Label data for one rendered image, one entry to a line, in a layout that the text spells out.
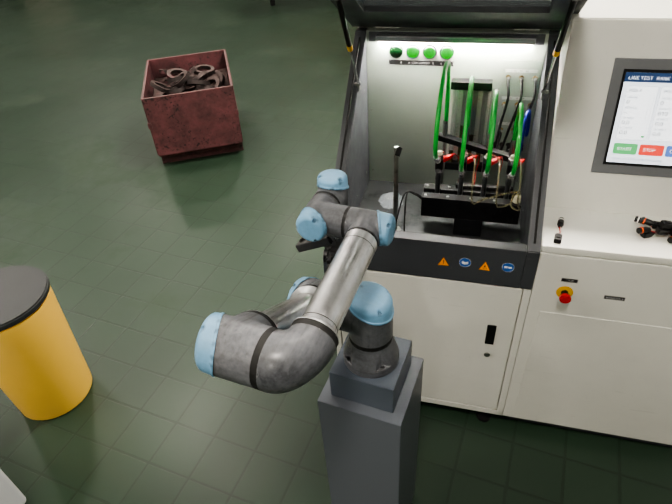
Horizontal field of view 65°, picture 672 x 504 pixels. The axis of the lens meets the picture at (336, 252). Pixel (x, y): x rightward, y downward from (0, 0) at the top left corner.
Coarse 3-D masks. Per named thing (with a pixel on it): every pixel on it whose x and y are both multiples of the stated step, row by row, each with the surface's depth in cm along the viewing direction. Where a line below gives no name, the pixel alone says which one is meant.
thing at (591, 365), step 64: (640, 0) 164; (576, 64) 160; (576, 128) 167; (576, 192) 175; (640, 192) 170; (576, 256) 164; (576, 320) 179; (640, 320) 173; (512, 384) 208; (576, 384) 198; (640, 384) 190
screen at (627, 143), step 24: (624, 72) 157; (648, 72) 155; (624, 96) 160; (648, 96) 158; (624, 120) 162; (648, 120) 161; (600, 144) 167; (624, 144) 165; (648, 144) 163; (600, 168) 170; (624, 168) 168; (648, 168) 166
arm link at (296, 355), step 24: (360, 216) 117; (384, 216) 116; (360, 240) 112; (384, 240) 116; (336, 264) 107; (360, 264) 109; (336, 288) 103; (312, 312) 99; (336, 312) 100; (288, 336) 94; (312, 336) 94; (336, 336) 97; (264, 360) 91; (288, 360) 91; (312, 360) 93; (264, 384) 92; (288, 384) 92
